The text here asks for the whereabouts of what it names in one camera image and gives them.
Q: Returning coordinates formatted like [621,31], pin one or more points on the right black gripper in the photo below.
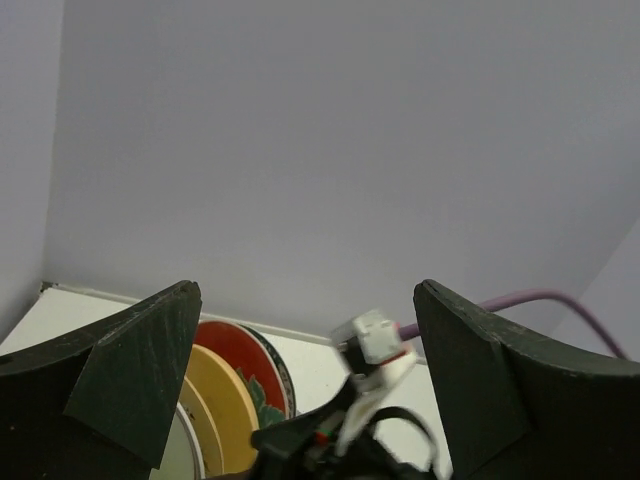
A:
[304,447]

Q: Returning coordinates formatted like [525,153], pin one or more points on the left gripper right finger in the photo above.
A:
[515,404]

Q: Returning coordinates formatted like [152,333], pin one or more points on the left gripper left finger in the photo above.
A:
[98,402]

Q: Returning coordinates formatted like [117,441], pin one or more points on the yellow plate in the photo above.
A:
[229,403]

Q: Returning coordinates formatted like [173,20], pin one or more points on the green rim lettered plate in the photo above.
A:
[280,375]

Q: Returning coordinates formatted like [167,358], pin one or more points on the red teal flower plate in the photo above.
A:
[250,360]

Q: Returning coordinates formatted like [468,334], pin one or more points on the green red striped plate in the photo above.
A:
[182,459]

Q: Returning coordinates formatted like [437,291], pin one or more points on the beige patterned plate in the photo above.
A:
[204,428]

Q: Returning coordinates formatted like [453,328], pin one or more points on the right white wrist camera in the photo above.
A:
[377,360]

